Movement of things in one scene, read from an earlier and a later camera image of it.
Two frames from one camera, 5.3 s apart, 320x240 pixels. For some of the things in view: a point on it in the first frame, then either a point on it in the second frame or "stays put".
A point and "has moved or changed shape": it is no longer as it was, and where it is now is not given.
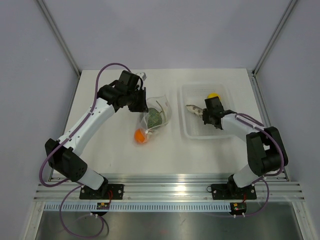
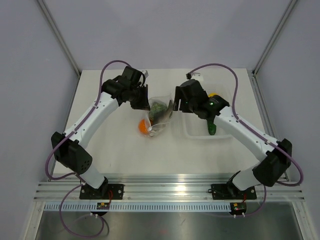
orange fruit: x=140 y=135 → x=142 y=126
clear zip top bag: x=159 y=114 stays put
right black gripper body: x=206 y=116 → x=187 y=106
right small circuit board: x=238 y=208 stays put
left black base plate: x=106 y=192 stays put
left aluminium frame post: x=59 y=36 stays put
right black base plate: x=231 y=192 stays put
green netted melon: x=154 y=118 → x=157 y=110
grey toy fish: x=195 y=109 has moved or changed shape
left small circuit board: x=103 y=206 stays put
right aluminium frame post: x=287 y=12 stays put
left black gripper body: x=136 y=102 stays put
